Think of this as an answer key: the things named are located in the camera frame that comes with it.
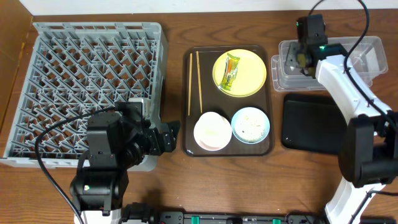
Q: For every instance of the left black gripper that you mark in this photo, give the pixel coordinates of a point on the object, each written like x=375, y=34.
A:
x=163, y=140

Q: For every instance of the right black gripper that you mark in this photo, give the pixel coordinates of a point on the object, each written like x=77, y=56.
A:
x=298, y=59

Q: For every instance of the white round bowl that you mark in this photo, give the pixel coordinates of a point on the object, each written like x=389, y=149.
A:
x=212, y=132

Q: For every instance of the clear plastic waste bin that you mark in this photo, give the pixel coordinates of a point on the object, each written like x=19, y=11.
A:
x=368, y=59

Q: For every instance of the black rectangular waste tray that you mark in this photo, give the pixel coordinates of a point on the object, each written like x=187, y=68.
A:
x=312, y=123

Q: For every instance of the green orange snack wrapper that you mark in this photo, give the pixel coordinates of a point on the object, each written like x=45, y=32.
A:
x=230, y=72

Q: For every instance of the light blue bowl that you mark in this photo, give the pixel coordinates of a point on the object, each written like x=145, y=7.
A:
x=250, y=125

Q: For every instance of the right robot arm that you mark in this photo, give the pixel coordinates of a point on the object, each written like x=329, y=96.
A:
x=368, y=157

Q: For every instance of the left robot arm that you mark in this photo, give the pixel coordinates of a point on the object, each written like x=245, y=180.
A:
x=118, y=140

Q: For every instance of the grey plastic dishwasher rack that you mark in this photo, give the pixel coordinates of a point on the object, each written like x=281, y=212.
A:
x=77, y=68

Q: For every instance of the dark brown serving tray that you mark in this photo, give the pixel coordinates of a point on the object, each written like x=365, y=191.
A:
x=227, y=106

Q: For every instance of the yellow round plate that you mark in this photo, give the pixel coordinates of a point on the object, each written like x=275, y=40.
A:
x=251, y=73

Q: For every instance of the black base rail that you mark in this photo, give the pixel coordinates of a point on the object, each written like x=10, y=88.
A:
x=217, y=217

